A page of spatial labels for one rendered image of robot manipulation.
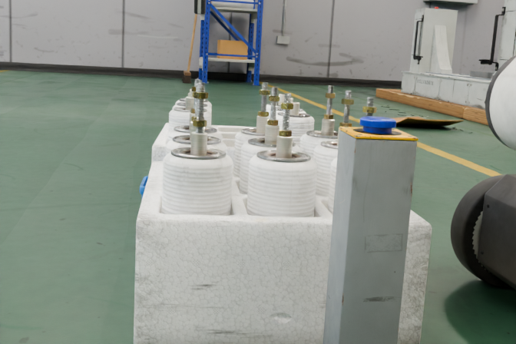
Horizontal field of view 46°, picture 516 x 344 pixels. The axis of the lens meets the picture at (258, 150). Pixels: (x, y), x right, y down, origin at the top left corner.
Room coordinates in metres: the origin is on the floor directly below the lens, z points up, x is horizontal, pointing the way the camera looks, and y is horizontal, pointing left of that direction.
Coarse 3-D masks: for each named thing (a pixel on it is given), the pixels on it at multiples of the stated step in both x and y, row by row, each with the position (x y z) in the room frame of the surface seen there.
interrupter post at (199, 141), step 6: (192, 132) 0.83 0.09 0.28; (204, 132) 0.83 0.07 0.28; (192, 138) 0.82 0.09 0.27; (198, 138) 0.82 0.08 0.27; (204, 138) 0.82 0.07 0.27; (192, 144) 0.82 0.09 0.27; (198, 144) 0.82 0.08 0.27; (204, 144) 0.82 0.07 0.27; (192, 150) 0.82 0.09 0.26; (198, 150) 0.82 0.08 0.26; (204, 150) 0.82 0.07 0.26
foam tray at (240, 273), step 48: (144, 192) 0.88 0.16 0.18; (144, 240) 0.74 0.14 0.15; (192, 240) 0.75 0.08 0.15; (240, 240) 0.76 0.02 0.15; (288, 240) 0.77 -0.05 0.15; (144, 288) 0.74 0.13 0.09; (192, 288) 0.75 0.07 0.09; (240, 288) 0.76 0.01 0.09; (288, 288) 0.77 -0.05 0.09; (144, 336) 0.74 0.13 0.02; (192, 336) 0.75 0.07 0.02; (240, 336) 0.76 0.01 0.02; (288, 336) 0.77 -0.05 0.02
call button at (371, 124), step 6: (360, 120) 0.68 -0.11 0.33; (366, 120) 0.67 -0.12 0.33; (372, 120) 0.67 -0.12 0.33; (378, 120) 0.66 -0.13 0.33; (384, 120) 0.67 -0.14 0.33; (390, 120) 0.67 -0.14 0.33; (366, 126) 0.67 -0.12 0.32; (372, 126) 0.66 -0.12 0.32; (378, 126) 0.66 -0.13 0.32; (384, 126) 0.66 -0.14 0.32; (390, 126) 0.67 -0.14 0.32; (372, 132) 0.67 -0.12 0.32; (378, 132) 0.67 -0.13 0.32; (384, 132) 0.67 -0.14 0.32; (390, 132) 0.67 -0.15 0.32
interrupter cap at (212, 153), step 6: (174, 150) 0.83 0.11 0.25; (180, 150) 0.83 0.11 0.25; (186, 150) 0.84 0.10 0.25; (210, 150) 0.85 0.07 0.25; (216, 150) 0.85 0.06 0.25; (222, 150) 0.85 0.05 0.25; (174, 156) 0.80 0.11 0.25; (180, 156) 0.80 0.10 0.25; (186, 156) 0.79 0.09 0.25; (192, 156) 0.79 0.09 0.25; (198, 156) 0.79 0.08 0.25; (204, 156) 0.80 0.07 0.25; (210, 156) 0.80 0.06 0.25; (216, 156) 0.80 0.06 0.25; (222, 156) 0.81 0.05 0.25
